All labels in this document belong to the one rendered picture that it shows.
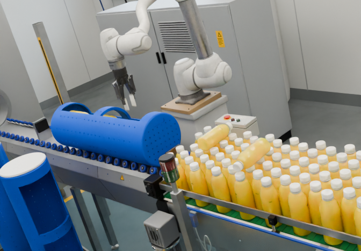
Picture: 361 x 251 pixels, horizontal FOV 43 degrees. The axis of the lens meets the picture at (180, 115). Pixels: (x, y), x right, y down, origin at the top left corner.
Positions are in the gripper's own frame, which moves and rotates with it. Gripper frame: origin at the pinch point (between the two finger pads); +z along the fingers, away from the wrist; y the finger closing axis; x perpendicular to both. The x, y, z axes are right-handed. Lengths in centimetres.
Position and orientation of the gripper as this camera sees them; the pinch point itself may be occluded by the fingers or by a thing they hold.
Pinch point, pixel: (129, 102)
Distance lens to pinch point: 254.3
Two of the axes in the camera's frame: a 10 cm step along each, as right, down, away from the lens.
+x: 7.1, 0.8, -6.9
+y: -6.6, 4.2, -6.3
